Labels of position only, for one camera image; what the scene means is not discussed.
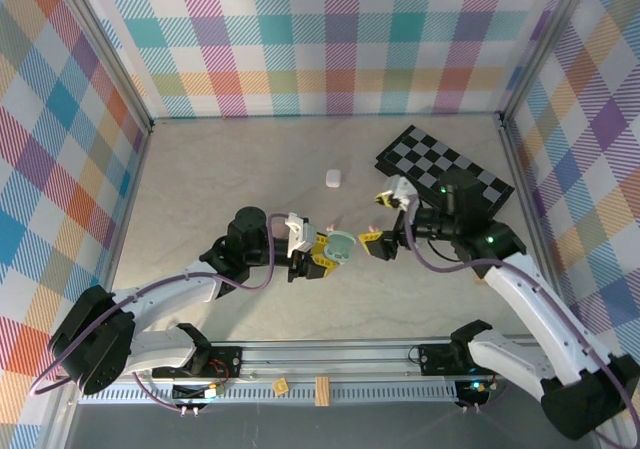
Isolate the green earbud charging case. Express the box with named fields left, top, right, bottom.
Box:
left=322, top=229, right=357, bottom=266

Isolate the black grey chessboard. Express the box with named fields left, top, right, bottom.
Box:
left=374, top=124, right=516, bottom=215

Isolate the black electronics box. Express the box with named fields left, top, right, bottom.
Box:
left=453, top=380, right=490, bottom=406
left=172, top=383, right=225, bottom=404

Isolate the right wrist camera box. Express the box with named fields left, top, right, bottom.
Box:
left=381, top=175, right=422, bottom=215

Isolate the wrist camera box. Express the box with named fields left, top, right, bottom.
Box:
left=381, top=175, right=422, bottom=215
left=283, top=212, right=320, bottom=259

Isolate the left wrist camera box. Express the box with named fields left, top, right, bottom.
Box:
left=283, top=212, right=320, bottom=259

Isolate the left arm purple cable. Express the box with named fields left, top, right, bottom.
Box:
left=29, top=212, right=301, bottom=415

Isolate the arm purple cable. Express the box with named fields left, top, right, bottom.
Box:
left=29, top=212, right=301, bottom=415
left=404, top=203, right=640, bottom=449

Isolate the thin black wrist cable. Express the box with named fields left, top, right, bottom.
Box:
left=427, top=241, right=459, bottom=265

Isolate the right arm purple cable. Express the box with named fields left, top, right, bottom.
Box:
left=404, top=203, right=640, bottom=449

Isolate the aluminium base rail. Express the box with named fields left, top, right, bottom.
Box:
left=54, top=336, right=606, bottom=385

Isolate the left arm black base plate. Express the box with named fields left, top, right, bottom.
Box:
left=192, top=345, right=245, bottom=379

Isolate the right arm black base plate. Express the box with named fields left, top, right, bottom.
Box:
left=417, top=343, right=476, bottom=376

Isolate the grey slotted cable duct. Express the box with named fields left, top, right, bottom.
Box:
left=79, top=386, right=459, bottom=404

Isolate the aluminium frame post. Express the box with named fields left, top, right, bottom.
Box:
left=497, top=0, right=601, bottom=125
left=52, top=0, right=155, bottom=135

